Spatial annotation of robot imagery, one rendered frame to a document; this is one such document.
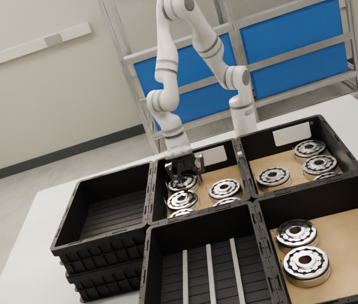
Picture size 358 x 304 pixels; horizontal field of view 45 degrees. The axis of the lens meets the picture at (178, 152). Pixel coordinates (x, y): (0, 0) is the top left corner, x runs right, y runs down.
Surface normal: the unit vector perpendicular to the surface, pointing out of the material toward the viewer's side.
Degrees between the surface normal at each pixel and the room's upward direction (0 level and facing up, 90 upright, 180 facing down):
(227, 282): 0
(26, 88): 90
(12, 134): 90
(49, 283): 0
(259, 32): 90
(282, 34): 90
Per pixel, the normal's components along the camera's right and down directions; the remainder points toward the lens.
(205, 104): 0.07, 0.43
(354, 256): -0.30, -0.85
